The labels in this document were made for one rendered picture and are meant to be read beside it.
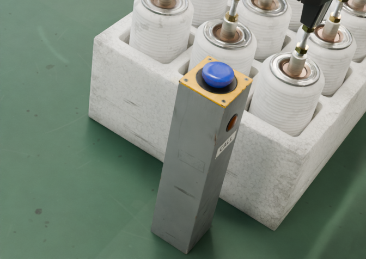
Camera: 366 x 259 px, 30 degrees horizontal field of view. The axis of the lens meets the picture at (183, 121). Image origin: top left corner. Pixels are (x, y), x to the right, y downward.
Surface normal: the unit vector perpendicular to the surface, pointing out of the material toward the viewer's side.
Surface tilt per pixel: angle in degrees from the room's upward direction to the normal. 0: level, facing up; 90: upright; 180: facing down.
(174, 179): 90
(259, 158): 90
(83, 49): 0
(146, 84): 90
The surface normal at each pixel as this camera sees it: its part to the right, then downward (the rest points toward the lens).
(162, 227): -0.56, 0.51
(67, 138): 0.15, -0.71
